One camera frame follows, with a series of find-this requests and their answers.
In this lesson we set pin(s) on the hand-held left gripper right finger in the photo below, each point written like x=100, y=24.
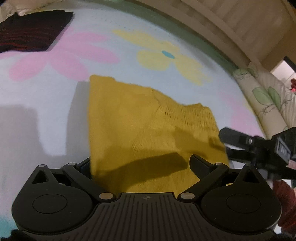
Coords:
x=198, y=165

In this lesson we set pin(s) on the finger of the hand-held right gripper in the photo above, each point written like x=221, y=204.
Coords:
x=235, y=136
x=240, y=154

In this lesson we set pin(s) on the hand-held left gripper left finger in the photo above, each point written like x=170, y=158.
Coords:
x=83, y=166

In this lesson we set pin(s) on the mustard yellow knit sweater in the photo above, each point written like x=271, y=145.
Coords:
x=138, y=129

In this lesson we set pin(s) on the person's right forearm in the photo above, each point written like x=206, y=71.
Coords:
x=286, y=204

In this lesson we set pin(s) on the leaf print folded quilt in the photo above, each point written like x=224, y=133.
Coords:
x=268, y=92

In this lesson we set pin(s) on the wooden headboard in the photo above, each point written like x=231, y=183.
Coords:
x=219, y=23

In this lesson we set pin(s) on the black red-striped folded cloth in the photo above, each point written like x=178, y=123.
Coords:
x=30, y=30

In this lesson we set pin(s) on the light blue floral blanket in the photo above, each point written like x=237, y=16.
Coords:
x=129, y=23

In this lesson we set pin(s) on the cream pillow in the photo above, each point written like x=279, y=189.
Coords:
x=30, y=8

